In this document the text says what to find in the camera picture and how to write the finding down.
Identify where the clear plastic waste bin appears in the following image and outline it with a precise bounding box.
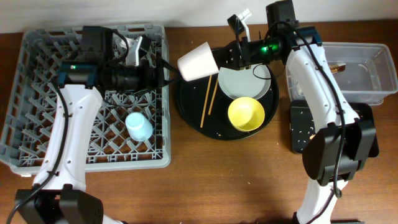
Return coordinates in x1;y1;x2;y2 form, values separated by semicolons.
285;41;398;106

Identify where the left wooden chopstick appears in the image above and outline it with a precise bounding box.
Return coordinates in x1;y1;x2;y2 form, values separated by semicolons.
200;75;212;128

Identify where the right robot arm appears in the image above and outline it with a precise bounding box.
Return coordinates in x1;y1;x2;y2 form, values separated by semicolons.
213;1;376;223

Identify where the pink cup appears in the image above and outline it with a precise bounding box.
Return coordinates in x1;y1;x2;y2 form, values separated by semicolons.
177;42;219;82

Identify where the grey dishwasher rack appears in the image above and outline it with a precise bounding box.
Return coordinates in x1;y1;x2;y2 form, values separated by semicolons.
1;27;171;177

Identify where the round black tray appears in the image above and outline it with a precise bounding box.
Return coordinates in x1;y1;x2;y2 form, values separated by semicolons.
175;67;279;141

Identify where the blue cup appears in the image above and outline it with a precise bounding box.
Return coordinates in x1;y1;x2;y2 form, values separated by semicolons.
125;112;153;142

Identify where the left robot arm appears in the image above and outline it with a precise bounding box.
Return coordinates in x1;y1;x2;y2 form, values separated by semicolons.
12;26;172;223

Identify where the grey plate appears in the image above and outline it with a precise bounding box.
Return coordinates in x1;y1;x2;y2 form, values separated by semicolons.
218;64;271;100

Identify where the wooden chopstick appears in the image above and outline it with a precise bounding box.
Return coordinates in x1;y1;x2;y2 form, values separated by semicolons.
208;78;219;115
200;75;212;128

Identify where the brown Nescafe Gold sachet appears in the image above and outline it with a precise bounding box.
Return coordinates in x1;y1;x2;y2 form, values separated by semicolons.
329;62;346;74

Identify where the yellow bowl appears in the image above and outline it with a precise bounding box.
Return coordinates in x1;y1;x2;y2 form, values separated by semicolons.
228;97;266;132

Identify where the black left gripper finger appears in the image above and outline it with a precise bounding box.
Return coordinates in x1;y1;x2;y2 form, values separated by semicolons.
162;60;180;76
161;77;182;87

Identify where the right wooden chopstick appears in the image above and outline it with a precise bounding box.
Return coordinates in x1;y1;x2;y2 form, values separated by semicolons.
208;78;219;115

